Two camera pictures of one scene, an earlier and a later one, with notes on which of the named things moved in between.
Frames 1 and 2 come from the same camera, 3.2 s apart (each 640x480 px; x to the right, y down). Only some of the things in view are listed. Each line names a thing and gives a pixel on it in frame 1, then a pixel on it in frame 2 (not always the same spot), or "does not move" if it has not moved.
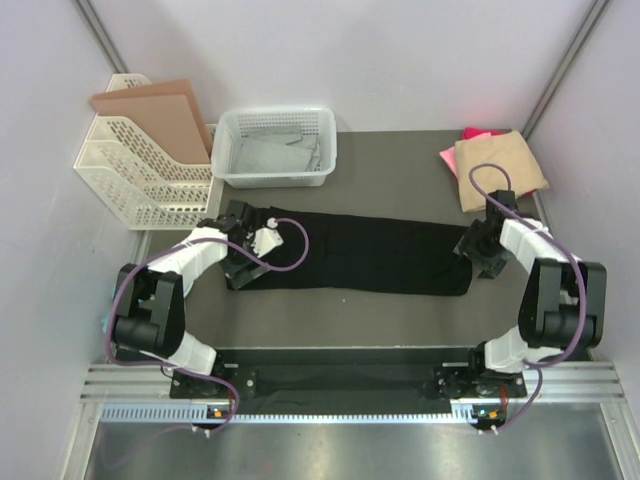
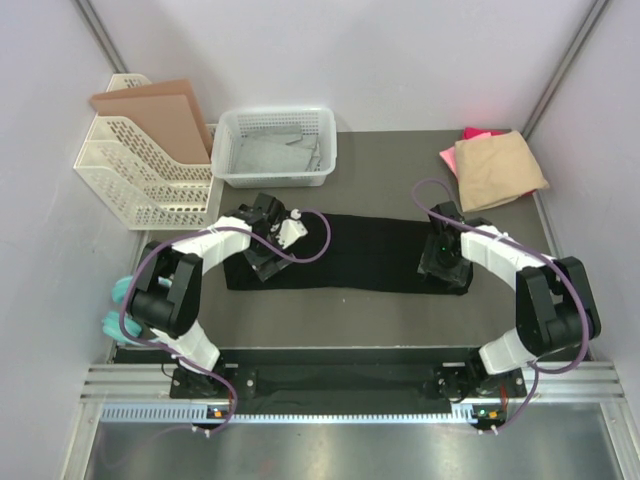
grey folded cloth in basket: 276,148 does not move
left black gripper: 237,275 -> 264,266
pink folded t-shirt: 449,155 does not move
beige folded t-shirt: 510,149 does not move
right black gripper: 491,266 -> 456,276
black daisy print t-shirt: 355,254 does not move
